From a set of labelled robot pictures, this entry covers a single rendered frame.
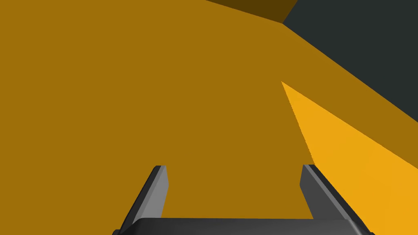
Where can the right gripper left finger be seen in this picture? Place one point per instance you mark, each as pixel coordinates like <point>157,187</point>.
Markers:
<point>152,195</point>

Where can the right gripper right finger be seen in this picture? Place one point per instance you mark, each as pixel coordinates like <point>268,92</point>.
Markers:
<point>321,199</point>

